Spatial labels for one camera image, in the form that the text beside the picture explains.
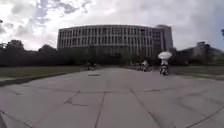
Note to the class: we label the grey concrete slab plaza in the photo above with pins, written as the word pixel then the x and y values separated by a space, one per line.
pixel 116 100

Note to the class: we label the large curved grey building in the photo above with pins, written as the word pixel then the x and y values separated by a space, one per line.
pixel 113 38

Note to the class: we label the grass lawn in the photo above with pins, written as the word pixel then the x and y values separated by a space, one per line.
pixel 36 70

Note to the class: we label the low building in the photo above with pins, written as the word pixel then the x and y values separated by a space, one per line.
pixel 200 50

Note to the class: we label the concrete kerb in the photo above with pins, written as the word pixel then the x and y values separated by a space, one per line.
pixel 30 79

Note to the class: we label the parked scooter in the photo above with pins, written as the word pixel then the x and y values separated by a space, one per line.
pixel 89 66
pixel 94 66

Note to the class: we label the row of parked bicycles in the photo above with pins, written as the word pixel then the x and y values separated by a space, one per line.
pixel 144 66

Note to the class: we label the row of dark trees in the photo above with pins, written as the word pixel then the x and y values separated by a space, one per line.
pixel 50 56

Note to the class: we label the person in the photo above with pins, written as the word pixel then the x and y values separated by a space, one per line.
pixel 164 61

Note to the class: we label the grass strip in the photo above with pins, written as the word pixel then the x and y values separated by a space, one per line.
pixel 196 69

